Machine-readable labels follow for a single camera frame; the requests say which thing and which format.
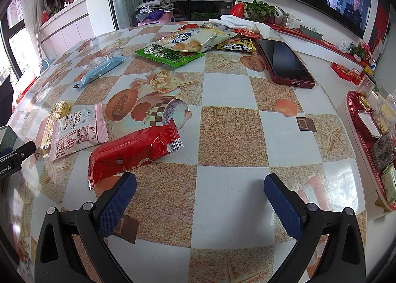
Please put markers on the glass jar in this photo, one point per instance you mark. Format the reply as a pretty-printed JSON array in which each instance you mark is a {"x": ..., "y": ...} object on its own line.
[{"x": 367, "y": 84}]

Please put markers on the white towel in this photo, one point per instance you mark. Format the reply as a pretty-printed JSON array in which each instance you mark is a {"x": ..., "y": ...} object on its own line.
[{"x": 241, "y": 22}]

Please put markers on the light blue snack packet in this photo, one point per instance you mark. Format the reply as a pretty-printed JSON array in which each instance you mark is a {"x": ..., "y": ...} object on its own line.
[{"x": 99, "y": 69}]

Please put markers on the small red snack packet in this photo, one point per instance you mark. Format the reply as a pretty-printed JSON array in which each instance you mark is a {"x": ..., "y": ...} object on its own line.
[{"x": 247, "y": 33}]

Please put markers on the green potted plant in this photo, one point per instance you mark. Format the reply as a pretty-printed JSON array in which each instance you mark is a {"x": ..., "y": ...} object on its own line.
[{"x": 260, "y": 9}]

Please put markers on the red apple ornament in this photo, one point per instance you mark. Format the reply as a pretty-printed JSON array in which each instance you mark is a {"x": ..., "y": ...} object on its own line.
[{"x": 237, "y": 9}]

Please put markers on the pale green packet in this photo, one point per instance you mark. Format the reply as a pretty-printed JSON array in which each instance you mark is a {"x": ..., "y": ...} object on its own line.
[{"x": 389, "y": 184}]

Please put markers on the cream biscuit bag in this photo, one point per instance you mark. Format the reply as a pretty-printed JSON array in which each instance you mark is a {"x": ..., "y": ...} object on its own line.
[{"x": 198, "y": 38}]

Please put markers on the clear plastic bag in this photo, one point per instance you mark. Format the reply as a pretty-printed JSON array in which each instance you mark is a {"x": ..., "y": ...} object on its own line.
[{"x": 385, "y": 115}]

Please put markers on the small white boxes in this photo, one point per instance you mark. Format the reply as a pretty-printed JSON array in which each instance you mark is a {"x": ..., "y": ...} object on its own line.
[{"x": 289, "y": 21}]

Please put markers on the red wall hanging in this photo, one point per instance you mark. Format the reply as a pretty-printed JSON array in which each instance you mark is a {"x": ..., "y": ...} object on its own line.
[{"x": 380, "y": 32}]

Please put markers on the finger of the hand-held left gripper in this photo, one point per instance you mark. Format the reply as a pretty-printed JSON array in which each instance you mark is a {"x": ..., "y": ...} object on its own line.
[{"x": 26, "y": 149}]

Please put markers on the dark tea packet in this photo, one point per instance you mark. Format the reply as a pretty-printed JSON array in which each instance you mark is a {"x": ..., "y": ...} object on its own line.
[{"x": 383, "y": 151}]

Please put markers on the white card packet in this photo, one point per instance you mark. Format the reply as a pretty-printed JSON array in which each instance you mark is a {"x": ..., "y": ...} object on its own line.
[{"x": 368, "y": 123}]

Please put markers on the red round tray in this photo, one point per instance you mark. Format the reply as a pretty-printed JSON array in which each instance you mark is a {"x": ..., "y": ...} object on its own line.
[{"x": 360, "y": 137}]

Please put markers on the pink potted flowers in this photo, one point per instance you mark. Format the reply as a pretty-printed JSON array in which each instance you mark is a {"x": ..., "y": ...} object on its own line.
[{"x": 360, "y": 50}]

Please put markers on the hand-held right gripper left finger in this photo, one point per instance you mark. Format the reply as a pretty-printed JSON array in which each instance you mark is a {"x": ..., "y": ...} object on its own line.
[{"x": 116, "y": 205}]

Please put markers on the smartphone in red case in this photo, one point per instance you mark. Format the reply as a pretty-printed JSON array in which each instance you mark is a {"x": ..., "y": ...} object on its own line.
[{"x": 284, "y": 63}]

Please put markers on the white plastic bag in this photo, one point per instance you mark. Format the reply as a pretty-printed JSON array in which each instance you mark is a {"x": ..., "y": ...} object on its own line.
[{"x": 342, "y": 46}]

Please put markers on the orange snack packet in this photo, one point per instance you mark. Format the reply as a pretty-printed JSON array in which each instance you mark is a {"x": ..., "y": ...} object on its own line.
[{"x": 188, "y": 26}]

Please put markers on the gold snack packet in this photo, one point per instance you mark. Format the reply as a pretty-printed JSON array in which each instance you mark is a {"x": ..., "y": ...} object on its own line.
[{"x": 52, "y": 122}]

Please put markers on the pile of clothes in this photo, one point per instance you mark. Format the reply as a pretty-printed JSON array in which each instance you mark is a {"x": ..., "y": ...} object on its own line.
[{"x": 154, "y": 7}]

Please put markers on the green snack bag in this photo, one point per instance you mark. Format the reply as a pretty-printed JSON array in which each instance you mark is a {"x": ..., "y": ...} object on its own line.
[{"x": 167, "y": 57}]

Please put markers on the pink white snack packet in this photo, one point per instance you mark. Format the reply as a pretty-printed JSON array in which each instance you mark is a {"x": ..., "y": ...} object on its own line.
[{"x": 77, "y": 134}]

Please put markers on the yellow snack packet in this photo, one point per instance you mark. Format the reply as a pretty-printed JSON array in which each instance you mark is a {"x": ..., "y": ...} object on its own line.
[{"x": 236, "y": 45}]

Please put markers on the grey tissue box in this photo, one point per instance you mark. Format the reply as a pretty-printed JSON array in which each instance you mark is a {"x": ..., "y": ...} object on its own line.
[{"x": 311, "y": 32}]

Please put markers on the red candy box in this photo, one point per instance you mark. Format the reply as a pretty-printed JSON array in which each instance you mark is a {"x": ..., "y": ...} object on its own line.
[{"x": 346, "y": 73}]

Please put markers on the teal stool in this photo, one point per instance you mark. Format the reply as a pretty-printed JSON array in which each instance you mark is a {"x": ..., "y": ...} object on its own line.
[{"x": 46, "y": 64}]

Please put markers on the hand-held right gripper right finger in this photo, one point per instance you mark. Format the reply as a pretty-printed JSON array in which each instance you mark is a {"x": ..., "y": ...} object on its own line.
[{"x": 284, "y": 205}]

